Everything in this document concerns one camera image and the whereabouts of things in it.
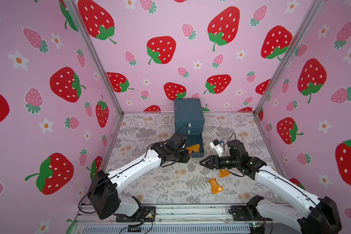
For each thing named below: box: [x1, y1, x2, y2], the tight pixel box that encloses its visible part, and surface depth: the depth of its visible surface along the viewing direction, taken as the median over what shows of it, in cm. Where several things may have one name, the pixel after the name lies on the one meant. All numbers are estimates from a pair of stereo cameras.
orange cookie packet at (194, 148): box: [185, 143, 201, 155], surface depth 100 cm
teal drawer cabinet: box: [174, 98, 205, 158], surface depth 96 cm
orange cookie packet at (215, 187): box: [206, 177, 224, 195], surface depth 84 cm
